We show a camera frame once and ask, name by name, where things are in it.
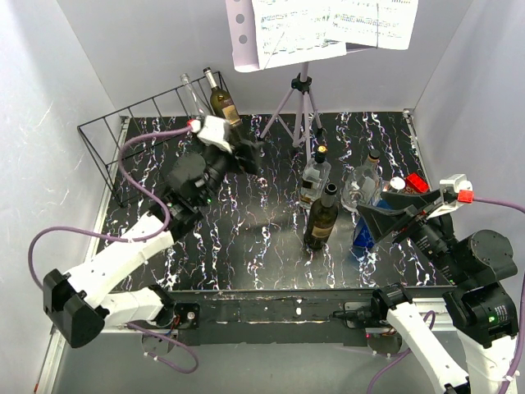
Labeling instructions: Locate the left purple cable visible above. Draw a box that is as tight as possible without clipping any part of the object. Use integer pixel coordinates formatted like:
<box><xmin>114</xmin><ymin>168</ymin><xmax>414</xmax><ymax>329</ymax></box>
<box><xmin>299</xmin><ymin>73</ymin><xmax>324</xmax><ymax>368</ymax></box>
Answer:
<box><xmin>27</xmin><ymin>126</ymin><xmax>200</xmax><ymax>374</ymax></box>

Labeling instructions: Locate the black wire wine rack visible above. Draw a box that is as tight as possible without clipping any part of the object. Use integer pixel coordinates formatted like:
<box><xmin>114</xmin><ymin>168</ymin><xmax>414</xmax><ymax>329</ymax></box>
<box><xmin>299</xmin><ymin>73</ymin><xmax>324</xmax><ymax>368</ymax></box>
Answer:
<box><xmin>77</xmin><ymin>71</ymin><xmax>255</xmax><ymax>208</ymax></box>

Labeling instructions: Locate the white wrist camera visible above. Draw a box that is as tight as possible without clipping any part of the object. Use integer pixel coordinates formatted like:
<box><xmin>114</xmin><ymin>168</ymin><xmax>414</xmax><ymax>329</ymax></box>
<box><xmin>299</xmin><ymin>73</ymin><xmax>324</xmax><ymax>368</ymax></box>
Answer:
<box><xmin>428</xmin><ymin>174</ymin><xmax>474</xmax><ymax>218</ymax></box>
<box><xmin>187</xmin><ymin>116</ymin><xmax>232</xmax><ymax>153</ymax></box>

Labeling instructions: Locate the left sheet music page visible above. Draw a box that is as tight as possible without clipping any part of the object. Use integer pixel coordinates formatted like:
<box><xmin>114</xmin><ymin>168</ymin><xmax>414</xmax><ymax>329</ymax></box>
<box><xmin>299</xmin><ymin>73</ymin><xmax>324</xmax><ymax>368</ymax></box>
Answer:
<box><xmin>252</xmin><ymin>0</ymin><xmax>347</xmax><ymax>70</ymax></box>

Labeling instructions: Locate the lilac music stand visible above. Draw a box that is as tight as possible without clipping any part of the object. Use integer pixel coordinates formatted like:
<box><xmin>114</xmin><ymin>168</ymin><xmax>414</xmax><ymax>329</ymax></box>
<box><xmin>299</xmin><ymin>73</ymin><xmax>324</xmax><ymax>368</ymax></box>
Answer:
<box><xmin>225</xmin><ymin>0</ymin><xmax>381</xmax><ymax>180</ymax></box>

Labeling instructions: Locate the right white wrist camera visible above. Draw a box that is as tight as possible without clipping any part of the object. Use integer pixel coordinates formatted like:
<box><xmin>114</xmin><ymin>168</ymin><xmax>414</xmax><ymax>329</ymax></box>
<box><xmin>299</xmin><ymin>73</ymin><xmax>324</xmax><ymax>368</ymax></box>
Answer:
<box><xmin>428</xmin><ymin>174</ymin><xmax>474</xmax><ymax>218</ymax></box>

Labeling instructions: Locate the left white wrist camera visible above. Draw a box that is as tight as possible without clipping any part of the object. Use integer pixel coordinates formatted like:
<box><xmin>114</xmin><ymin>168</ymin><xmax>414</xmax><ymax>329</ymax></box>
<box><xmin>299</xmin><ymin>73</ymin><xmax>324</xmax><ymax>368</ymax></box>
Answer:
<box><xmin>187</xmin><ymin>116</ymin><xmax>232</xmax><ymax>153</ymax></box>

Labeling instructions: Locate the green wine bottle silver neck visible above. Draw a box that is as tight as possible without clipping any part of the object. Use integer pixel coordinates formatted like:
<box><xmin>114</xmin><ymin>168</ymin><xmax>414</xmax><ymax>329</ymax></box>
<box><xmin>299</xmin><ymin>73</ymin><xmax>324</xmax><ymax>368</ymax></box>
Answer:
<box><xmin>304</xmin><ymin>183</ymin><xmax>339</xmax><ymax>250</ymax></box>

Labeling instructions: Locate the clear bottle black cap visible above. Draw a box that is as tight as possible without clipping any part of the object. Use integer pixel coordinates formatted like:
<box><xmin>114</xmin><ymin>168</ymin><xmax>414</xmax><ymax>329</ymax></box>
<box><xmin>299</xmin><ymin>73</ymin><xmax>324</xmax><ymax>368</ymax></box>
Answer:
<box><xmin>299</xmin><ymin>145</ymin><xmax>331</xmax><ymax>209</ymax></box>

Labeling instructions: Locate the dark green wine bottle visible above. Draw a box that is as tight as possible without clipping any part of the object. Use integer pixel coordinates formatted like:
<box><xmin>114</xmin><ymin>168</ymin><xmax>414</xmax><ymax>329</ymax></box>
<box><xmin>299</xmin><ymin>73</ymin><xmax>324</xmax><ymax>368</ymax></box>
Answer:
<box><xmin>203</xmin><ymin>67</ymin><xmax>242</xmax><ymax>128</ymax></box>

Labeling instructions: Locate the blue square bottle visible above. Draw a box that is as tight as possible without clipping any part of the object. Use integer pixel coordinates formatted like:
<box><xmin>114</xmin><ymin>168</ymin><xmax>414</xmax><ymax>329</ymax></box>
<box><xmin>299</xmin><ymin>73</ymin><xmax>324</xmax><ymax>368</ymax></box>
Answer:
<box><xmin>353</xmin><ymin>213</ymin><xmax>375</xmax><ymax>250</ymax></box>

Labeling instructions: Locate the small clear glass bottle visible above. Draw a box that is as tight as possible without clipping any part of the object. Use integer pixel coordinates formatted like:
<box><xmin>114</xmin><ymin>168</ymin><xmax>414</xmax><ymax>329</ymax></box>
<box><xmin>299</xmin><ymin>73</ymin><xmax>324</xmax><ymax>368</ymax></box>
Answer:
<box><xmin>340</xmin><ymin>149</ymin><xmax>381</xmax><ymax>213</ymax></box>

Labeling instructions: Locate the aluminium frame rail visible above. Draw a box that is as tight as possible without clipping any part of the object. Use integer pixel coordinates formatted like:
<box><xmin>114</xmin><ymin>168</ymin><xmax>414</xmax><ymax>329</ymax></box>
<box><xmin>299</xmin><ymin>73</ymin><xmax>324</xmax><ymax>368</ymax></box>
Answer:
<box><xmin>34</xmin><ymin>114</ymin><xmax>181</xmax><ymax>394</ymax></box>

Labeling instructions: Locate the purple cable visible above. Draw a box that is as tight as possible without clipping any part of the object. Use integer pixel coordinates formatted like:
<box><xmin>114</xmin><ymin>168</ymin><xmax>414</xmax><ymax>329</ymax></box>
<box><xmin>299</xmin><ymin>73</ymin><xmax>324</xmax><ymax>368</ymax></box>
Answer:
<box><xmin>365</xmin><ymin>195</ymin><xmax>525</xmax><ymax>394</ymax></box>
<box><xmin>27</xmin><ymin>126</ymin><xmax>200</xmax><ymax>374</ymax></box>

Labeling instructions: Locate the red yellow toy block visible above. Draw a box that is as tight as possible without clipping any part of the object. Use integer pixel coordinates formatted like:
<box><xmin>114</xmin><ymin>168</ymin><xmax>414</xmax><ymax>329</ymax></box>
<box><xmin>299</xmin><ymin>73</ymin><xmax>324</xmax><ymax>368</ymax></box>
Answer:
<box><xmin>404</xmin><ymin>172</ymin><xmax>430</xmax><ymax>194</ymax></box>

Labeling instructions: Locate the right sheet music page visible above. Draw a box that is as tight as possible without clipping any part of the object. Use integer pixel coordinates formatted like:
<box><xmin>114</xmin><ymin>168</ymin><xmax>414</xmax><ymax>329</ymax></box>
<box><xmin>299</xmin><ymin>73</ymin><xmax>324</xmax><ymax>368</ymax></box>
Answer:
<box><xmin>325</xmin><ymin>0</ymin><xmax>418</xmax><ymax>50</ymax></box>

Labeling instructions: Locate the sheet music page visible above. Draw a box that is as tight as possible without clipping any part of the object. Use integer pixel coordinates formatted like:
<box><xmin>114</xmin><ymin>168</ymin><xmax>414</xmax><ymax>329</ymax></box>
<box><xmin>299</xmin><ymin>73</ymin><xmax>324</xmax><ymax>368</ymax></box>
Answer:
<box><xmin>325</xmin><ymin>0</ymin><xmax>418</xmax><ymax>50</ymax></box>
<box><xmin>252</xmin><ymin>0</ymin><xmax>347</xmax><ymax>70</ymax></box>

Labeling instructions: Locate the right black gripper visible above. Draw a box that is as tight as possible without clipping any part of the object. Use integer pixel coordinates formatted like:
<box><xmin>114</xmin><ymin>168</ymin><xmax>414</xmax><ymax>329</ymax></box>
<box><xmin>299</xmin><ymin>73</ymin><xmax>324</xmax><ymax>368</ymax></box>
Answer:
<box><xmin>355</xmin><ymin>186</ymin><xmax>468</xmax><ymax>284</ymax></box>

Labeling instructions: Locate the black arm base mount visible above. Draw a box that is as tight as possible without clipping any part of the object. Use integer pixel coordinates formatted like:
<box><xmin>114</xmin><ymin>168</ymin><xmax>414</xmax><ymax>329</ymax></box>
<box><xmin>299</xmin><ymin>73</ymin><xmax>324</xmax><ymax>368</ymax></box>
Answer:
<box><xmin>167</xmin><ymin>288</ymin><xmax>372</xmax><ymax>346</ymax></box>

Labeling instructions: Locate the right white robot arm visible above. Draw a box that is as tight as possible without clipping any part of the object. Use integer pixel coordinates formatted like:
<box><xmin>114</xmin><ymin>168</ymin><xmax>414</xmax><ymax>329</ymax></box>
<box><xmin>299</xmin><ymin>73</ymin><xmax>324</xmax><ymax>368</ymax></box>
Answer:
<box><xmin>358</xmin><ymin>186</ymin><xmax>524</xmax><ymax>393</ymax></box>

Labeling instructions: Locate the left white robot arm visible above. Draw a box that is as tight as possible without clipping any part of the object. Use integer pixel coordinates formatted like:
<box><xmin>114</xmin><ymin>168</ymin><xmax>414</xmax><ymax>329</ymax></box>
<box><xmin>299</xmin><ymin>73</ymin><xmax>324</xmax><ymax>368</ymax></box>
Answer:
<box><xmin>43</xmin><ymin>140</ymin><xmax>262</xmax><ymax>348</ymax></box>

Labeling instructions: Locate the tall clear empty bottle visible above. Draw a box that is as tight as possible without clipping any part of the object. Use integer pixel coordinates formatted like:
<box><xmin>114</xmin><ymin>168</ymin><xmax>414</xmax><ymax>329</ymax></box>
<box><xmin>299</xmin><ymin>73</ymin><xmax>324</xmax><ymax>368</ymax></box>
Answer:
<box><xmin>180</xmin><ymin>73</ymin><xmax>210</xmax><ymax>121</ymax></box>

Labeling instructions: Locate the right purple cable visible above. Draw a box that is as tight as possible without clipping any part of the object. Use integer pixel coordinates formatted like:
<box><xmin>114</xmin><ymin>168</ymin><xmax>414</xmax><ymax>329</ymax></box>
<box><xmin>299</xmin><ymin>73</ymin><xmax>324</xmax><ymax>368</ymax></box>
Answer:
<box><xmin>365</xmin><ymin>195</ymin><xmax>525</xmax><ymax>394</ymax></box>

